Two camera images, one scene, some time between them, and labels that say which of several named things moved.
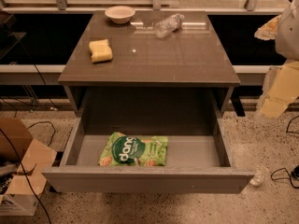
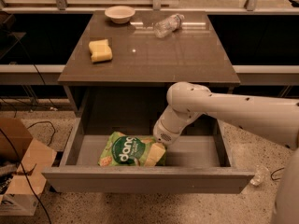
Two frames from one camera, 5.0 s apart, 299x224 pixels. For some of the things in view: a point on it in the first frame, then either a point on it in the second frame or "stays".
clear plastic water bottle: [168, 25] stays
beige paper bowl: [120, 14] stays
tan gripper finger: [271, 109] -> [156, 152]
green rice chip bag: [128, 149] stays
